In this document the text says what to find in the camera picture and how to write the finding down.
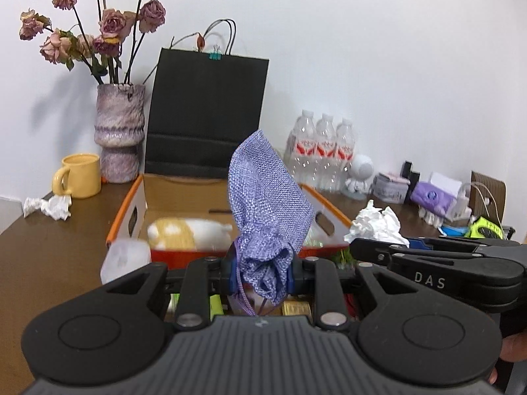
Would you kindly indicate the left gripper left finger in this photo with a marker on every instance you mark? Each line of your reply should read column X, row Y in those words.
column 201, row 279

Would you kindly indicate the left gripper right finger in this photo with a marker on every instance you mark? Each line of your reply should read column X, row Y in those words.
column 319, row 280

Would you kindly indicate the purple woven drawstring pouch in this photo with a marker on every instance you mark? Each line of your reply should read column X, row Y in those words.
column 272, row 216

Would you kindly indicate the neon yellow tape measure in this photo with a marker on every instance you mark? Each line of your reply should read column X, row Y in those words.
column 482, row 228

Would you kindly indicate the yellow white plush toy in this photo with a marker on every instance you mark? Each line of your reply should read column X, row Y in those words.
column 188, row 234

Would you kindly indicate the red orange cardboard box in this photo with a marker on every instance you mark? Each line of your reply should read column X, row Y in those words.
column 153, row 197

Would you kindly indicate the crumpled white tissue right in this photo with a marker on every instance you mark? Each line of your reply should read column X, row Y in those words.
column 373, row 223

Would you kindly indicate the crumpled white tissue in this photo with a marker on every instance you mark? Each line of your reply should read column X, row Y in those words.
column 373, row 223
column 57, row 207

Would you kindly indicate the brown cardboard piece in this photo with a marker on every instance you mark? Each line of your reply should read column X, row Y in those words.
column 487, row 197

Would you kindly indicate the white plastic bottle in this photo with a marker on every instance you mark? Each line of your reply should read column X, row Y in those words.
column 124, row 256

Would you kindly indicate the purple tissue pack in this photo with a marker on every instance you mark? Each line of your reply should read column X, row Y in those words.
column 432, row 198

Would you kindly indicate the small printed tin box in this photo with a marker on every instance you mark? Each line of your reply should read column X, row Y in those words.
column 390, row 188

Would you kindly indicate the white astronaut figurine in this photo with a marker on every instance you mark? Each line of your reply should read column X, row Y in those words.
column 359, row 172

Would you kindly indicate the black lipstick tubes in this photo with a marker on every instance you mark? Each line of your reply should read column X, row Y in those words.
column 413, row 177

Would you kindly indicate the water bottle left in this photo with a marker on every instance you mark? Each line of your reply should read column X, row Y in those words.
column 300, row 148

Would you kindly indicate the water bottle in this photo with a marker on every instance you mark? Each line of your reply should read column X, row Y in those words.
column 345, row 150
column 300, row 148
column 325, row 149

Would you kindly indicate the water bottle middle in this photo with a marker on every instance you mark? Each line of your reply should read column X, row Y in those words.
column 325, row 149

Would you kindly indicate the water bottle right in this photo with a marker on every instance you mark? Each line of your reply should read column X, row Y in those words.
column 345, row 150

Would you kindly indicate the yellow ceramic mug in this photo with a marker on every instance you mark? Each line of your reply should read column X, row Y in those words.
column 79, row 176

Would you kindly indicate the crumpled white tissue left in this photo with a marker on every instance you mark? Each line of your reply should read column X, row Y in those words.
column 57, row 207

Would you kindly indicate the black paper bag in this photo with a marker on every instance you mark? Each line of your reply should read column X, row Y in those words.
column 201, row 110

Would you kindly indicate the purple ceramic vase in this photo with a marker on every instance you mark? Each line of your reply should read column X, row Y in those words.
column 119, row 130

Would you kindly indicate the teal binder clip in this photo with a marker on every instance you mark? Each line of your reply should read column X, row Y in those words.
column 216, row 53

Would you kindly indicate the dried pink roses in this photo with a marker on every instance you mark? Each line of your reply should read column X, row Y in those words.
column 103, row 38

